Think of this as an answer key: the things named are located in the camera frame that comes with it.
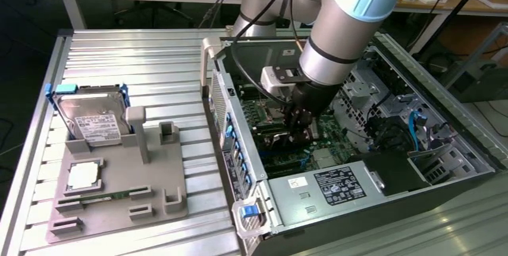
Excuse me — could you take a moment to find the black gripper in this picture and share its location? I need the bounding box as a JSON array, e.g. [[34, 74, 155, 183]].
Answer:
[[291, 80, 343, 120]]

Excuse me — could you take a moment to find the green graphics card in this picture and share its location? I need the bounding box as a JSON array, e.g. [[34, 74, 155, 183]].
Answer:
[[258, 124, 319, 152]]

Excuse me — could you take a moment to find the metal disk bay cage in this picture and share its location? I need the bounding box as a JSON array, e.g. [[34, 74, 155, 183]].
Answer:
[[335, 44, 403, 120]]

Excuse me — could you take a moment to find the green motherboard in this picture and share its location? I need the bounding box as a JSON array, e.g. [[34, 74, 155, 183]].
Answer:
[[238, 88, 358, 179]]

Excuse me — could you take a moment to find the silver chipset heatsink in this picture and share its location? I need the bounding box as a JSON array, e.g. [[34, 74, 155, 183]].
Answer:
[[312, 149, 339, 170]]

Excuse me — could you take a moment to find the black plastic shroud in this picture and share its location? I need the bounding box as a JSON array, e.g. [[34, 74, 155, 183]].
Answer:
[[352, 151, 432, 198]]

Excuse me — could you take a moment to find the grey power supply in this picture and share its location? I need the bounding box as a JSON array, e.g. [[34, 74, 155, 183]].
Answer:
[[268, 160, 390, 227]]

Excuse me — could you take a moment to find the blue case latch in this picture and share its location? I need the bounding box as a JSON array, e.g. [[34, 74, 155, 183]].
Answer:
[[239, 204, 260, 218]]

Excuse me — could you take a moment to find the black floor box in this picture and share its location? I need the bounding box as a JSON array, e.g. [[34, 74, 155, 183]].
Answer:
[[451, 64, 508, 104]]

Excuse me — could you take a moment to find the open black PC case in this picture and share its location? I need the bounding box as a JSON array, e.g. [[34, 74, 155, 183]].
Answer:
[[200, 28, 508, 256]]

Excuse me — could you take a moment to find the black slanted pole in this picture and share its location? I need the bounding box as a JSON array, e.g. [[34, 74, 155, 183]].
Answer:
[[408, 0, 499, 55]]

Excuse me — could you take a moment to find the black chair base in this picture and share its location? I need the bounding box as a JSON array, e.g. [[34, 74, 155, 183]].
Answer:
[[114, 0, 192, 28]]

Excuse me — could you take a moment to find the grey parts rack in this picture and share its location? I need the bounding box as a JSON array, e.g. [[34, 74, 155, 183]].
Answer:
[[47, 105, 190, 245]]

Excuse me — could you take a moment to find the silver hard disk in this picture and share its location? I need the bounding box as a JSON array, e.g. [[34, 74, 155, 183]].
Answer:
[[58, 92, 132, 149]]

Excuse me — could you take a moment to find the hard disk drive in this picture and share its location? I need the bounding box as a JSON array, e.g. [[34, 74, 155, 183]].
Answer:
[[44, 84, 139, 144]]

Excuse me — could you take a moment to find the green RAM stick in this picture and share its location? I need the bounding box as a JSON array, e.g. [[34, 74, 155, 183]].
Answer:
[[59, 188, 147, 205]]

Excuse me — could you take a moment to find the silver CPU chip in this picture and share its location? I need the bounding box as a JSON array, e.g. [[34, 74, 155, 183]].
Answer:
[[66, 163, 102, 191]]

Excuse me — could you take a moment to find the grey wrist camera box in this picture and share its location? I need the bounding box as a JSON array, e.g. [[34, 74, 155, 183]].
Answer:
[[259, 65, 314, 102]]

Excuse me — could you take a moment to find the black camera cable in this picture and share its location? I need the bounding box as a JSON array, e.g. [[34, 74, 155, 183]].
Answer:
[[231, 0, 294, 105]]

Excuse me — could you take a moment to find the blue disk wire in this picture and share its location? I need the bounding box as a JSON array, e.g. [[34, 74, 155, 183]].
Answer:
[[406, 109, 428, 153]]

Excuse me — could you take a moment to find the hanging arm cable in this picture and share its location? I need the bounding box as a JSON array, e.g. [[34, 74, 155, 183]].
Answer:
[[196, 0, 235, 30]]

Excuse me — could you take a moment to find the aluminium profile frame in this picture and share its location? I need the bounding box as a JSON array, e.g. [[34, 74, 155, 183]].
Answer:
[[439, 22, 508, 90]]

